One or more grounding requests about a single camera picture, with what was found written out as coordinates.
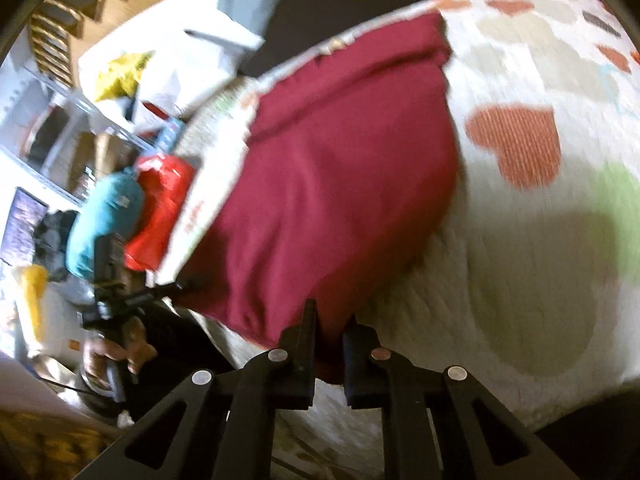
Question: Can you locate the wooden chair frame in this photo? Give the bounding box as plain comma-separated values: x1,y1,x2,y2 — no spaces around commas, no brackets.
27,0,125,89

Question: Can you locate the left hand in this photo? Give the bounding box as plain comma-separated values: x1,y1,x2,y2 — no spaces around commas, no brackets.
80,316,157,391

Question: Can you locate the yellow plastic bag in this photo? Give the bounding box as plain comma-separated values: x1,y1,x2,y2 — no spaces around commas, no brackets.
94,52,153,102

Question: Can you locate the white heart-patterned quilt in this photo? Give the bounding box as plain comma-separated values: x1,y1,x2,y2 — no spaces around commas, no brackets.
156,0,639,479

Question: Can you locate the black cushion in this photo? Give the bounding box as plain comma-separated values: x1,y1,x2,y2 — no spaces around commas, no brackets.
240,0,422,77

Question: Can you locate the red plastic bag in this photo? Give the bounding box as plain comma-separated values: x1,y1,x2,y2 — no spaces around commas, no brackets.
125,154,196,272

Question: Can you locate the dark red shirt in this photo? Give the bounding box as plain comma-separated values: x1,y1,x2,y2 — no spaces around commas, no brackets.
179,12,458,347

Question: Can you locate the light blue printed box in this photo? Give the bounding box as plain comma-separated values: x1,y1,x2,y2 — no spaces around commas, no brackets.
154,117,186,154

